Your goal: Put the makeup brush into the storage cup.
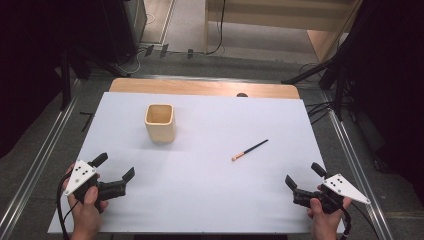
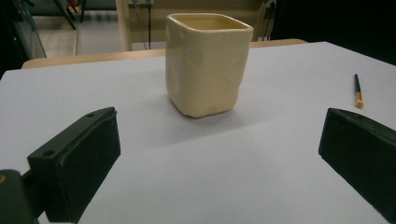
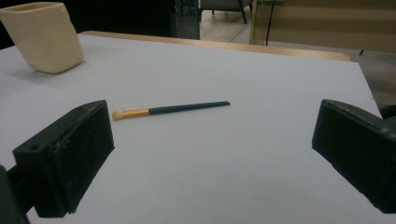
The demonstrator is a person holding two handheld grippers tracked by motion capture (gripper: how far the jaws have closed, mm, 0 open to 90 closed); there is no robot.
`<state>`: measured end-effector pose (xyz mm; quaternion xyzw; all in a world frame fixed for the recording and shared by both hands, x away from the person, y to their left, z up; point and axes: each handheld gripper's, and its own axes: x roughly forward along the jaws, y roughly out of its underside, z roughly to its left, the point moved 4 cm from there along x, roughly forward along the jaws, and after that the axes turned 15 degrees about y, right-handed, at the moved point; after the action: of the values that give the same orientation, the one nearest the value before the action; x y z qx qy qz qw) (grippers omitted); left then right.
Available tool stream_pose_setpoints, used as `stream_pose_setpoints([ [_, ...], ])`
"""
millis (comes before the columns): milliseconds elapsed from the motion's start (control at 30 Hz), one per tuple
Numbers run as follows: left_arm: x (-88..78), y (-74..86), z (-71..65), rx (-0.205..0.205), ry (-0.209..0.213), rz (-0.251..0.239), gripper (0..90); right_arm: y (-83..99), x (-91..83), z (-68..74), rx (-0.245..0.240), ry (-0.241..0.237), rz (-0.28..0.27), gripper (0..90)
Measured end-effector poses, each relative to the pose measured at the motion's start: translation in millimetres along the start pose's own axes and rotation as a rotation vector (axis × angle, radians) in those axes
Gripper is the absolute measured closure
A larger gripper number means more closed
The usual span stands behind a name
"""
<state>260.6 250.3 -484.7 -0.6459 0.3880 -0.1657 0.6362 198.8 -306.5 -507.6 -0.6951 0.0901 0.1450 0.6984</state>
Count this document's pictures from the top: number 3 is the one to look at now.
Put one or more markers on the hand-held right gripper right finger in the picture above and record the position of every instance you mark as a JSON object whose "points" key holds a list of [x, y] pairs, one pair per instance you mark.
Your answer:
{"points": [[358, 149]]}

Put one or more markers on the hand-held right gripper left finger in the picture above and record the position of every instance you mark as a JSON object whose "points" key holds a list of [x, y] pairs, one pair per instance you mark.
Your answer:
{"points": [[67, 155]]}

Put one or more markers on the makeup brush with gold ferrule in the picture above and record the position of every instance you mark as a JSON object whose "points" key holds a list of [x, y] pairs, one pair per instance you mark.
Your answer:
{"points": [[174, 109]]}

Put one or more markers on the cream square holder cup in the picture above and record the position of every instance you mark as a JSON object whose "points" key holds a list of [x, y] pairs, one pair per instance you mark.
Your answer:
{"points": [[46, 37]]}

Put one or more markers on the black metal stand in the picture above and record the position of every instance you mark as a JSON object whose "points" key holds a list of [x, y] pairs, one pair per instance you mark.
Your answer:
{"points": [[269, 21]]}

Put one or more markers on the glass partition panel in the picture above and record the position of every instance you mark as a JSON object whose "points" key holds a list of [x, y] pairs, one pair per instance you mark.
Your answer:
{"points": [[185, 18]]}

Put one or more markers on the grey armchair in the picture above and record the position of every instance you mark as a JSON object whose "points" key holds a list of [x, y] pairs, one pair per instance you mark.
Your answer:
{"points": [[225, 6]]}

